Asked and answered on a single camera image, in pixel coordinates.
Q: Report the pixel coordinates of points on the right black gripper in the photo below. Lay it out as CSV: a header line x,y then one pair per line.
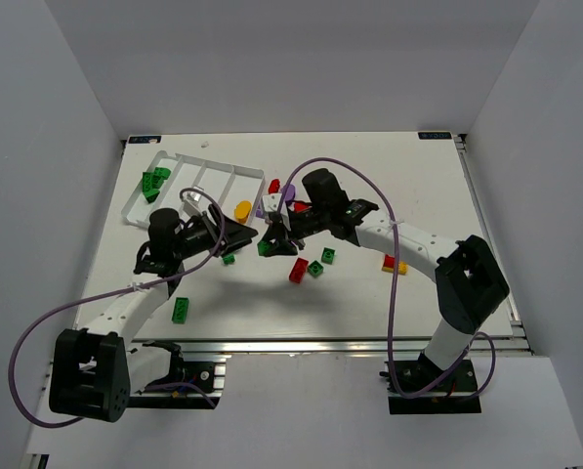
x,y
287,230

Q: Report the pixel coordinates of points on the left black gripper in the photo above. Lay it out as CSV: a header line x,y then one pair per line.
x,y
217,232

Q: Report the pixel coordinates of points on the small green number lego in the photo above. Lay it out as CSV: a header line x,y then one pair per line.
x,y
228,259

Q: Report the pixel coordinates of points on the yellow oval lego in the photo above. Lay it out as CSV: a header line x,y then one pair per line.
x,y
242,210

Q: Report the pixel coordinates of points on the green long lego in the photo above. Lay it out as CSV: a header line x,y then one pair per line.
x,y
180,310

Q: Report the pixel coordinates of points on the green rectangular lego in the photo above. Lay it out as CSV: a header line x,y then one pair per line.
x,y
151,195

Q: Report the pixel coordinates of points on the green small cube lego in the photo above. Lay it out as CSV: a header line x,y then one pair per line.
x,y
157,182

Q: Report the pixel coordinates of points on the green square lego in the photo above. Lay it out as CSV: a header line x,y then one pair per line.
x,y
162,172

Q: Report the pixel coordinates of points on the green lego pair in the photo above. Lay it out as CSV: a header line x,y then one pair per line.
x,y
147,182

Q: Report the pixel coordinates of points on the red yellow lego stack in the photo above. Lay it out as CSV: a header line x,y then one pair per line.
x,y
390,265

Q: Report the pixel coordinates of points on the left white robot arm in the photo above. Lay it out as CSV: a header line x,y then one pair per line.
x,y
98,367

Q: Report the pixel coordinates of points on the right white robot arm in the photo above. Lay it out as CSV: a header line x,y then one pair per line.
x,y
470,285

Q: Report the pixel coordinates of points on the red rectangular lego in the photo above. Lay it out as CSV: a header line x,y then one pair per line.
x,y
298,270

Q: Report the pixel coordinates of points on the red oval lego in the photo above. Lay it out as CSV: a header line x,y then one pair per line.
x,y
301,206

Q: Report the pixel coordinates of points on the purple oval lego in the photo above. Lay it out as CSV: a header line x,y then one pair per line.
x,y
288,193

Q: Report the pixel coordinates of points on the red rounded lego upper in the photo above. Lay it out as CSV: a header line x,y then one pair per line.
x,y
274,186

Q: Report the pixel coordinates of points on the white divided sorting tray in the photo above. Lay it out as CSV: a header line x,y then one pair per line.
x,y
168,180

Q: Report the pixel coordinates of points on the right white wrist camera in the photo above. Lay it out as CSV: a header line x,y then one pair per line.
x,y
273,203

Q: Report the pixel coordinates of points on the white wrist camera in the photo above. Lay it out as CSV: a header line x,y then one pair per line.
x,y
192,201
273,203

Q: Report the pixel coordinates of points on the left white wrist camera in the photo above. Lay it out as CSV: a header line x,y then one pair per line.
x,y
192,201

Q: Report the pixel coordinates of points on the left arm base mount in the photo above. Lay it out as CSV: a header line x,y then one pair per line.
x,y
164,376

